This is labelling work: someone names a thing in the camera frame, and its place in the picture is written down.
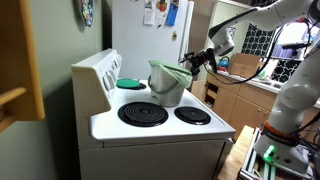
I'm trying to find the green round disc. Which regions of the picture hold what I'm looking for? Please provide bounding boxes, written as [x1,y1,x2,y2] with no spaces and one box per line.
[115,78,142,90]

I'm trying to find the wooden wall spice shelf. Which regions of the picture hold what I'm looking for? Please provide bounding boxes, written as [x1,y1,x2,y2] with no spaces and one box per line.
[0,0,46,133]

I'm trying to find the blue kettle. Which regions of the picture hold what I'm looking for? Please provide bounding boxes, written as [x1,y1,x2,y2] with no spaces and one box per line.
[218,55,231,70]

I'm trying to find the black camera on stand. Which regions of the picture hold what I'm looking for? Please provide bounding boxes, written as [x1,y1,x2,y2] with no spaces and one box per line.
[281,41,313,58]

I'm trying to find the blue paper sheet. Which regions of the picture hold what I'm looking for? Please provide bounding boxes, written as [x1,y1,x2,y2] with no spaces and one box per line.
[165,0,180,27]

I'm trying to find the colourful decorative wall plate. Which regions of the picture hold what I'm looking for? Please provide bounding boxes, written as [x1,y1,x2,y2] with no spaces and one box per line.
[80,0,95,28]

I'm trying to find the wooden robot table top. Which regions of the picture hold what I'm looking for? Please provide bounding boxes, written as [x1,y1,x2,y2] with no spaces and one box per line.
[217,124,265,180]

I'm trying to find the large black coil burner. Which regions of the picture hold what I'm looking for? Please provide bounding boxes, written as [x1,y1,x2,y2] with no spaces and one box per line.
[117,101,170,128]

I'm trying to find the black white patterned curtain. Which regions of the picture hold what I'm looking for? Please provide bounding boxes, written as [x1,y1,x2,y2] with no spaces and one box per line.
[241,23,278,58]

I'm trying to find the small black coil burner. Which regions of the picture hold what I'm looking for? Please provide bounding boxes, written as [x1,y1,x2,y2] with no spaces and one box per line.
[131,82,148,91]
[173,106,212,126]

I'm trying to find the white electric stove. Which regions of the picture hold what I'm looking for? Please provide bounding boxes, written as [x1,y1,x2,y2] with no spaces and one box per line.
[70,48,237,180]

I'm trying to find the white paper note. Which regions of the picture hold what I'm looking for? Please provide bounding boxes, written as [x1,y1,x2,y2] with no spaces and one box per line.
[143,0,156,27]

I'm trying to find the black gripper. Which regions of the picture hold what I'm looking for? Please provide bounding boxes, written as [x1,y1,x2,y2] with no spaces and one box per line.
[179,48,218,77]

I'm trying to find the wooden kitchen cabinets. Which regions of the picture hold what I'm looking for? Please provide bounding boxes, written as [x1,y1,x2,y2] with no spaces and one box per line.
[203,69,320,142]

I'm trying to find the silver pot with green cloth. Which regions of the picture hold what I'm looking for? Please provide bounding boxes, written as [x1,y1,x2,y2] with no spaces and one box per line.
[150,65,185,108]

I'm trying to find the light green plastic bowl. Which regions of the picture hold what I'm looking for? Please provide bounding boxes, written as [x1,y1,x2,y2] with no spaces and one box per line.
[147,63,194,95]

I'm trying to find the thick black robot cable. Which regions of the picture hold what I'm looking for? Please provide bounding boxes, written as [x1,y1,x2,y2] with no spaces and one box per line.
[204,24,286,85]

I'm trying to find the paper with red print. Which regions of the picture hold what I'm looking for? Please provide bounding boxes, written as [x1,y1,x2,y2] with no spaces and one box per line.
[155,0,170,20]

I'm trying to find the brown cardboard box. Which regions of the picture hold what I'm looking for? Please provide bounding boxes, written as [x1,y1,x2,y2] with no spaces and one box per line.
[228,52,270,78]

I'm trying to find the white refrigerator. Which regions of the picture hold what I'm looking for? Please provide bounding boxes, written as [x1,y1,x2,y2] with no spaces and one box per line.
[111,0,195,81]

